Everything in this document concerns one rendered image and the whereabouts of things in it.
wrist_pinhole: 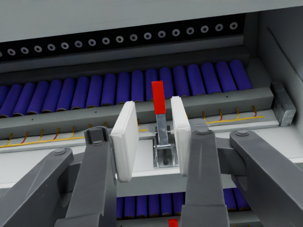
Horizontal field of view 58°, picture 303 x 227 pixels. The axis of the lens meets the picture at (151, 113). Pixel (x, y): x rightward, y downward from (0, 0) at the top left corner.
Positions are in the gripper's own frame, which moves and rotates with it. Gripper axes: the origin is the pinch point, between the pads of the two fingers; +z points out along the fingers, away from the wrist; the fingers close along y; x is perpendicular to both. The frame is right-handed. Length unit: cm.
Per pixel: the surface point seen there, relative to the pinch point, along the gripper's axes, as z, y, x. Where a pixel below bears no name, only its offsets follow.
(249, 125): 13.8, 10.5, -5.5
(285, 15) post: 18.1, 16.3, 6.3
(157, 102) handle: 11.0, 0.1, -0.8
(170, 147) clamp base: 10.7, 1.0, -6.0
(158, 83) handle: 11.2, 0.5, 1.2
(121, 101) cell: 17.7, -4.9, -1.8
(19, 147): 13.9, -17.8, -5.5
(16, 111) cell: 17.7, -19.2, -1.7
